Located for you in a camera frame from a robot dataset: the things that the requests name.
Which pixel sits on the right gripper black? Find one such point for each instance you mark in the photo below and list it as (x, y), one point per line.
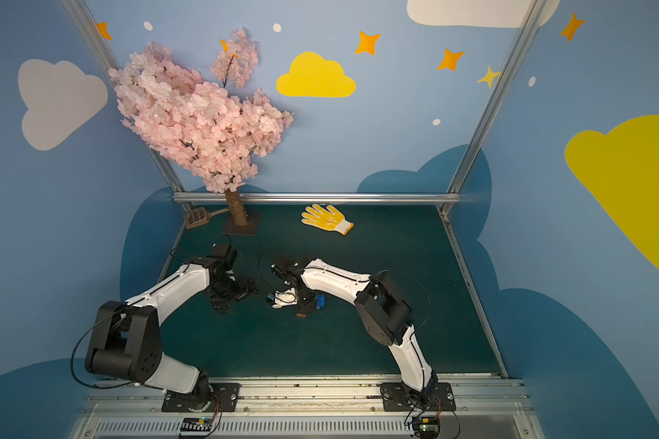
(302, 299)

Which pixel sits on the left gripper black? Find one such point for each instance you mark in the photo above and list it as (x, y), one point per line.
(226, 294)

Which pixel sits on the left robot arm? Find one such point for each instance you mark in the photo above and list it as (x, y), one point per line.
(126, 341)

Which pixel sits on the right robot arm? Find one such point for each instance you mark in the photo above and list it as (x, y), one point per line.
(384, 311)

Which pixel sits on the yellow dotted work glove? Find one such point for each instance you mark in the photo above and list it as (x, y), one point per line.
(326, 218)

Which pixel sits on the brown slotted plastic scoop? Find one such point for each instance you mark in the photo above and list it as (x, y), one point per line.
(200, 216)

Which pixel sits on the left electronics board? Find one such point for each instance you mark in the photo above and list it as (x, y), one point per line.
(196, 427)

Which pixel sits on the electronics board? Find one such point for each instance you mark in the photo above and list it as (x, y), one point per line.
(196, 427)
(426, 427)

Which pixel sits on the pink cherry blossom tree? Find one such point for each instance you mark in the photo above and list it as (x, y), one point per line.
(198, 124)

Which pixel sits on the right electronics board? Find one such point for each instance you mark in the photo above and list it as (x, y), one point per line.
(426, 427)

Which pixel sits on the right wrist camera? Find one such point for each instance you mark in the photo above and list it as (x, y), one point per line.
(278, 299)

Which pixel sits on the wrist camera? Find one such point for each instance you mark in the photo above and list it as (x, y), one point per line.
(278, 299)
(225, 254)

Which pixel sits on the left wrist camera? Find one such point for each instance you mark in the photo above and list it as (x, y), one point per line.
(225, 254)

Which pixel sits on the dark square tree base plate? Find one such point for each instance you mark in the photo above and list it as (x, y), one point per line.
(249, 229)

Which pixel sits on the aluminium back frame rail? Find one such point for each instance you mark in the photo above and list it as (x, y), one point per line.
(351, 198)

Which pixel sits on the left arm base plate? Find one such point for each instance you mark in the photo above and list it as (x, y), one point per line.
(220, 397)

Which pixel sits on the right aluminium frame post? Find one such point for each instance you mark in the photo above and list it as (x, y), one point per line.
(515, 57)

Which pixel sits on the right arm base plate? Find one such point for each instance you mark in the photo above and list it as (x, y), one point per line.
(399, 398)

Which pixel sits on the aluminium front rail assembly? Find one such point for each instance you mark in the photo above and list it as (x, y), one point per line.
(348, 406)

